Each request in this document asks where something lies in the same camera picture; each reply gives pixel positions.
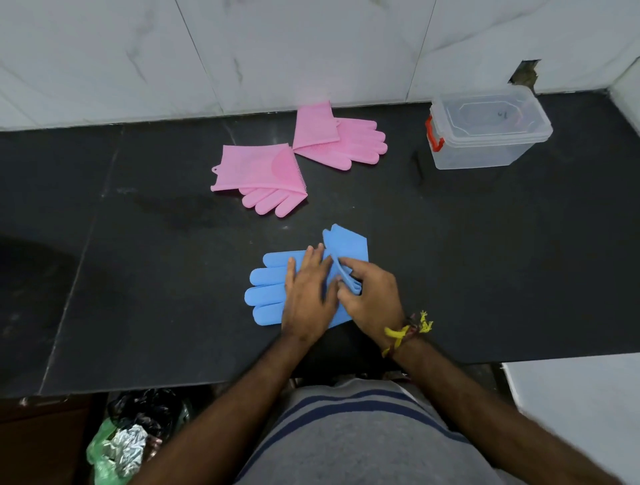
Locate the person's left hand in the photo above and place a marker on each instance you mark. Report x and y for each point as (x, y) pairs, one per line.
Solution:
(307, 300)

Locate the person's right hand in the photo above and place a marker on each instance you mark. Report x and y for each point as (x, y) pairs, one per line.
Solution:
(375, 300)

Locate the pink rubber glove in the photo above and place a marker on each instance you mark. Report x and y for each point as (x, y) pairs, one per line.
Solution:
(350, 142)
(250, 167)

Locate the transparent plastic box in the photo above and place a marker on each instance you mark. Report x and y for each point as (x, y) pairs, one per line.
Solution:
(480, 157)

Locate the transparent box lid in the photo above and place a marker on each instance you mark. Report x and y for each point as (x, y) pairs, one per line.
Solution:
(490, 115)

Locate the person's right forearm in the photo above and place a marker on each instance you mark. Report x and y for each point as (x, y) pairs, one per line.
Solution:
(490, 414)

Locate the person's left forearm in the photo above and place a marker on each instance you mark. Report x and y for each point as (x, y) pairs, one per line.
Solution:
(225, 419)

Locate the yellow thread wristband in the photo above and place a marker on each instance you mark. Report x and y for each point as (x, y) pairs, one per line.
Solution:
(395, 332)

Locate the grey striped shirt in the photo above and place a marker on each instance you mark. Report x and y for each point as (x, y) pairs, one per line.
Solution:
(365, 439)

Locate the black plastic bag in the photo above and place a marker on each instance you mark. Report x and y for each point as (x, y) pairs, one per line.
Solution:
(145, 407)

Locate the crumpled aluminium foil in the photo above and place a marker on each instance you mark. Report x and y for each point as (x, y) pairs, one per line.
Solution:
(127, 447)

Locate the brown wooden cabinet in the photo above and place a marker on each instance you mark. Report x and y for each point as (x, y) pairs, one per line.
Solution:
(40, 444)

